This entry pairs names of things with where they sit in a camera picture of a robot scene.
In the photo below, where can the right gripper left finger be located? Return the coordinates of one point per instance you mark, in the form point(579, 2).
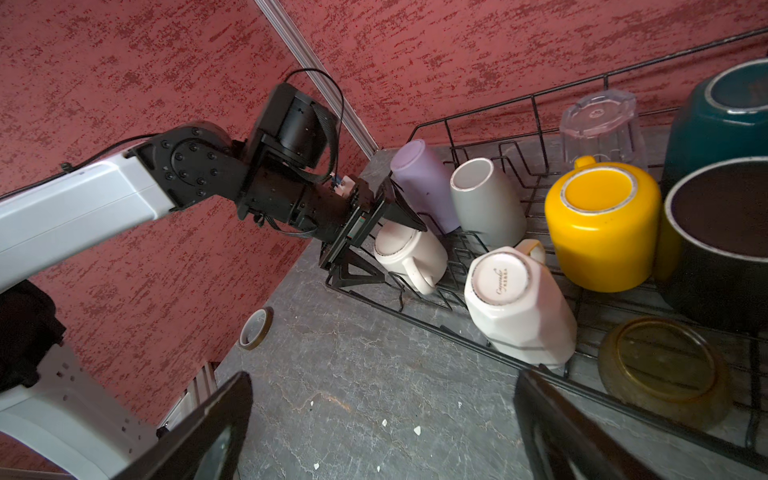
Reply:
point(207, 443)

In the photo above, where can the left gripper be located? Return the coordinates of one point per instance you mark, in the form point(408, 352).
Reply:
point(291, 155)

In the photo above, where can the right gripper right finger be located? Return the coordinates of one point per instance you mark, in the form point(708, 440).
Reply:
point(560, 441)

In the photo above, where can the white mug red inside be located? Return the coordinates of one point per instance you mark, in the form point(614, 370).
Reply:
point(418, 256)

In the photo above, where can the lilac plastic cup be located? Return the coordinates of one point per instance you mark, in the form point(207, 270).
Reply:
point(425, 182)

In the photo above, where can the olive green glass cup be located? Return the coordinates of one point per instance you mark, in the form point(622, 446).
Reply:
point(667, 368)

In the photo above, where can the cream white mug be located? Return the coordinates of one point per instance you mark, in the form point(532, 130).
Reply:
point(487, 205)

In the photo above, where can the white ceramic mug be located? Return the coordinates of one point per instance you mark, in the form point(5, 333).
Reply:
point(516, 303)

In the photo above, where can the yellow mug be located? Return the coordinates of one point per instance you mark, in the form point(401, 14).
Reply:
point(603, 220)

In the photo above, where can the black mug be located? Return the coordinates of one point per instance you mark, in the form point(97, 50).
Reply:
point(711, 259)

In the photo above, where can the clear glass cup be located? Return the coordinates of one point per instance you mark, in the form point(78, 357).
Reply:
point(605, 126)

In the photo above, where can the dark green ceramic mug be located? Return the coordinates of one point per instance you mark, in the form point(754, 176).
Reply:
point(724, 117)

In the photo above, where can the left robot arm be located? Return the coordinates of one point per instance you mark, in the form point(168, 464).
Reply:
point(47, 402)

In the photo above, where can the black wire dish rack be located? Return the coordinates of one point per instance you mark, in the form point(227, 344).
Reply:
point(530, 158)

